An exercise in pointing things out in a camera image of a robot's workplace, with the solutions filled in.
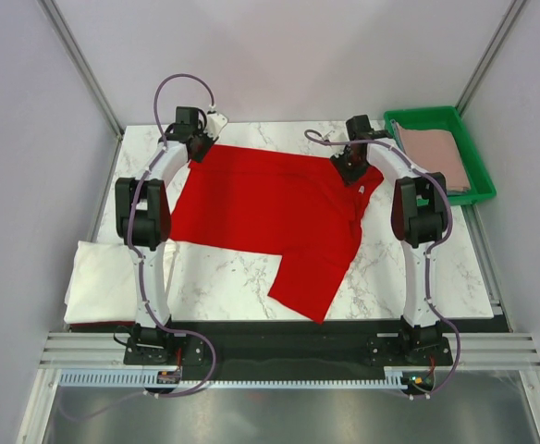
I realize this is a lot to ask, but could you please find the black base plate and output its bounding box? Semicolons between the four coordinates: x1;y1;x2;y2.
70;315;509;381

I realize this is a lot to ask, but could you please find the pink t shirt in bin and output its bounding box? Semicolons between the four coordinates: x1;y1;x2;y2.
396;123;471;193

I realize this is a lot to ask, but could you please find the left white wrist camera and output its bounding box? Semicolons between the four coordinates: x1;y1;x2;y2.
204;111;228;140

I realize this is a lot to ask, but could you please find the left aluminium corner post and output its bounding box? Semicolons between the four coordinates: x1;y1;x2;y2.
38;0;126;138

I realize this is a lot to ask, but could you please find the right aluminium corner post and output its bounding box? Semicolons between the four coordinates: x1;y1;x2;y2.
455;0;529;116

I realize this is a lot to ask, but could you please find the folded white t shirt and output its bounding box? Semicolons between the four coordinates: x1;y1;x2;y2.
64;240;176;327

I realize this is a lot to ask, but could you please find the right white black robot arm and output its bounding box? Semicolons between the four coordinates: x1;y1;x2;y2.
330;115;455;365

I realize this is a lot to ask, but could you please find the red t shirt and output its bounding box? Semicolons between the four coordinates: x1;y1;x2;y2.
170;145;384;324

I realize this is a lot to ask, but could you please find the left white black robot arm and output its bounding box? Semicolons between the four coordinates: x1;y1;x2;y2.
115;106;227;364

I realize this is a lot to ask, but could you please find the aluminium corner post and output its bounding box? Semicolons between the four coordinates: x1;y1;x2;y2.
455;0;529;116
38;0;126;138

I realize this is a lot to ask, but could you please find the white slotted cable duct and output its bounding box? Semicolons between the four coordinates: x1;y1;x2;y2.
58;369;432;389

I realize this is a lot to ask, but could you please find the green plastic bin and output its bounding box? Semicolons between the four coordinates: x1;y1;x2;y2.
384;105;497;206

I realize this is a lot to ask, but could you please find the folded dark red shirt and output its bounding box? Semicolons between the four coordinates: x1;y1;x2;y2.
69;322;119;332

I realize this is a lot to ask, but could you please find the aluminium front frame rail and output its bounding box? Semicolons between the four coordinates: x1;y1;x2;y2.
39;333;540;371

